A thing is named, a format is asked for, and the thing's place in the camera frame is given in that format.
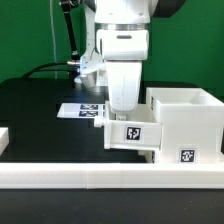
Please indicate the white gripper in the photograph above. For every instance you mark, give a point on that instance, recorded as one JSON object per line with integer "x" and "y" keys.
{"x": 123, "y": 49}

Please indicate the white drawer tray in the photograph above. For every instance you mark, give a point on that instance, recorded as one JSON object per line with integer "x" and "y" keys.
{"x": 139, "y": 131}
{"x": 148, "y": 155}

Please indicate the white drawer cabinet box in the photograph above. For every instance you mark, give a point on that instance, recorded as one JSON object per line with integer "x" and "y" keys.
{"x": 192, "y": 123}

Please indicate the white front drawer tray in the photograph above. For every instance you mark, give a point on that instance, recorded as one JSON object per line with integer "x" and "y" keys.
{"x": 148, "y": 155}

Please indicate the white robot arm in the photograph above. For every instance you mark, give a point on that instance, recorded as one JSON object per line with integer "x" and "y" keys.
{"x": 129, "y": 12}

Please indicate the white marker base plate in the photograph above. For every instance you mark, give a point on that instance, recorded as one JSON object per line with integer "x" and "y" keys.
{"x": 80, "y": 110}

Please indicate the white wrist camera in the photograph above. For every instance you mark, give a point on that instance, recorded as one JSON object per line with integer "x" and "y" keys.
{"x": 92, "y": 71}

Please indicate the black camera stand pole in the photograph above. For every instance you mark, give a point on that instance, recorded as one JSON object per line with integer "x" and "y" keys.
{"x": 67, "y": 6}

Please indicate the white front border rail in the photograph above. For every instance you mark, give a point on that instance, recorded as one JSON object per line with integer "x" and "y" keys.
{"x": 101, "y": 176}

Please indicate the white border rail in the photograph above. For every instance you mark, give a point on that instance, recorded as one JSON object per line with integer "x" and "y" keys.
{"x": 101, "y": 176}
{"x": 4, "y": 139}

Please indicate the white left border rail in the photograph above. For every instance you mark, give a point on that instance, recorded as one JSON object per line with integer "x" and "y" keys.
{"x": 4, "y": 139}

